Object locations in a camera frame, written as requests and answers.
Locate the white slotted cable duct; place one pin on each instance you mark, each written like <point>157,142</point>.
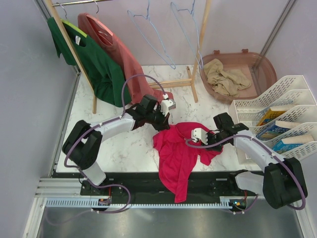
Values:
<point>89,202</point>

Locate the green t shirt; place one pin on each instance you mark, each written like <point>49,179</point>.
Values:
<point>105,74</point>

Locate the pink translucent laundry basket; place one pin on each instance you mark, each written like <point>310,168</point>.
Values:
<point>254,66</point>

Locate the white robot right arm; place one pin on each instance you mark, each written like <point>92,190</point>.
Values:
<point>282,182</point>

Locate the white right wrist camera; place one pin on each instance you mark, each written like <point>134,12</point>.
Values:
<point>199,134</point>

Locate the white plastic file organizer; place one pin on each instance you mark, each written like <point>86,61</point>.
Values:
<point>289,90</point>

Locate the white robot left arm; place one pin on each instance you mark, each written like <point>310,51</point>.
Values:
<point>84,141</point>

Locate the beige crumpled garment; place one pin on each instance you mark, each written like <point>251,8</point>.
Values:
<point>225,82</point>

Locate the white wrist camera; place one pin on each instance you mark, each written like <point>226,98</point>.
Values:
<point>167,104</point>
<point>199,134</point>

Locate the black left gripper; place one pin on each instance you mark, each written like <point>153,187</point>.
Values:
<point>163,125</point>

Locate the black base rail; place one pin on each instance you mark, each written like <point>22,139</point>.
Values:
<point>148,185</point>

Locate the light blue book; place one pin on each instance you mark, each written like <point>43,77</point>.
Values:
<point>289,143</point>

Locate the magenta t shirt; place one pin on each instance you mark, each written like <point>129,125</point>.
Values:
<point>177,160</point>

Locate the wooden clothes rack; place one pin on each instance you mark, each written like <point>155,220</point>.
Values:
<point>190,81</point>

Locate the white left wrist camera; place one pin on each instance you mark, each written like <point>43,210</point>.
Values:
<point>167,104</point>

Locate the blue cover book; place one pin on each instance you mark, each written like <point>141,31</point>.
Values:
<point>275,129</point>

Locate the light blue wire hanger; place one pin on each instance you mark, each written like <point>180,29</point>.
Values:
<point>150,34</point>
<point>192,36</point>

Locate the yellow blue book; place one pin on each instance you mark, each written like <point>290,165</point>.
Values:
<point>272,113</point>

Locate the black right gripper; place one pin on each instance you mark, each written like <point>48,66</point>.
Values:
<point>217,149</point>

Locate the salmon pink t shirt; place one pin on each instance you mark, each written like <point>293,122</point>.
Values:
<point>117,50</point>

